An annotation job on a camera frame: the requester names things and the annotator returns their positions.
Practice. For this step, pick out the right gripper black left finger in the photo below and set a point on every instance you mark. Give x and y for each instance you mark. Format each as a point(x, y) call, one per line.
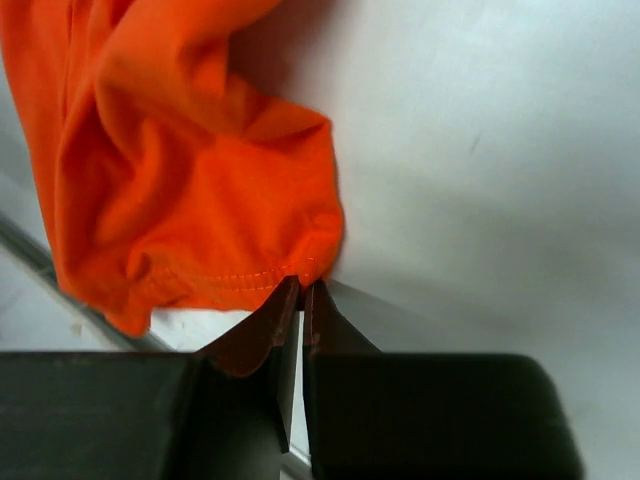
point(222, 412)

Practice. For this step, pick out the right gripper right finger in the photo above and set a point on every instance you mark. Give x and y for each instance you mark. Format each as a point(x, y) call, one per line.
point(377, 415)

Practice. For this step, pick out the orange t-shirt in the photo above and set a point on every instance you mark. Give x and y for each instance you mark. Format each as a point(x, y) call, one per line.
point(164, 178)

